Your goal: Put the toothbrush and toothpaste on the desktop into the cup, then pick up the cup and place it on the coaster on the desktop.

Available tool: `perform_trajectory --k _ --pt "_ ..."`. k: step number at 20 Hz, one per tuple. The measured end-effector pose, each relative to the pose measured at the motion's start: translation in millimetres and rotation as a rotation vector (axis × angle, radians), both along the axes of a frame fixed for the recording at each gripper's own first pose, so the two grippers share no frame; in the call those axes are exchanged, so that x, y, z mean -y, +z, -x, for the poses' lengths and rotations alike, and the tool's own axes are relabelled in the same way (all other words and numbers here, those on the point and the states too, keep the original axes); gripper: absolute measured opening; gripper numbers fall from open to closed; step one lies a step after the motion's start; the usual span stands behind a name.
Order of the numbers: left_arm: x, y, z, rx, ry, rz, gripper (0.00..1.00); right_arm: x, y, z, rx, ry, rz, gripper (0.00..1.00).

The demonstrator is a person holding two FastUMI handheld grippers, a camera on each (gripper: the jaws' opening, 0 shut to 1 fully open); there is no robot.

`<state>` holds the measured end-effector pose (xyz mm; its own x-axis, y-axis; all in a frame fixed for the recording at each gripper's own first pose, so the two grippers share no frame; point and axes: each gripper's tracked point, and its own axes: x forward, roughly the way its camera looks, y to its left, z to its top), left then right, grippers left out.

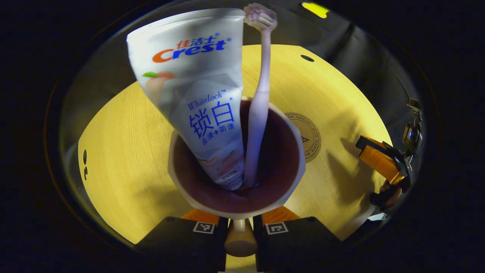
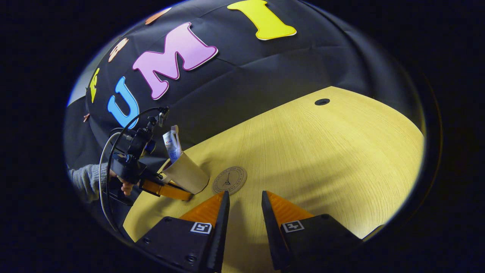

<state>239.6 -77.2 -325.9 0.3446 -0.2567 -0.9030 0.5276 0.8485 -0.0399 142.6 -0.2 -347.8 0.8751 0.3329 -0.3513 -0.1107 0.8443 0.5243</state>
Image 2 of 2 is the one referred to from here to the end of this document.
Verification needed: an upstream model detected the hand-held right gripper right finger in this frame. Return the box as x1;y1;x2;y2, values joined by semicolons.
261;191;364;271

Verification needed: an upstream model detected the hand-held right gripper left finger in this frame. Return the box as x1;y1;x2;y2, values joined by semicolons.
135;191;230;273

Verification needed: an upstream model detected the cream cup with wooden handle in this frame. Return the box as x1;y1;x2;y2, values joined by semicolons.
161;152;210;195

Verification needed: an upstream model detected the white toothpaste tube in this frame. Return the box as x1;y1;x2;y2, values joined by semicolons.
163;126;182;163

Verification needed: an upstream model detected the round brown coaster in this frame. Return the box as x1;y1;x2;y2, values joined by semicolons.
212;166;247;196

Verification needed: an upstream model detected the black backdrop cloth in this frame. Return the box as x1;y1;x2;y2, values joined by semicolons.
64;0;427;190

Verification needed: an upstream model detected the black cable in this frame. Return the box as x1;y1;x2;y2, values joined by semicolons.
106;107;167;228

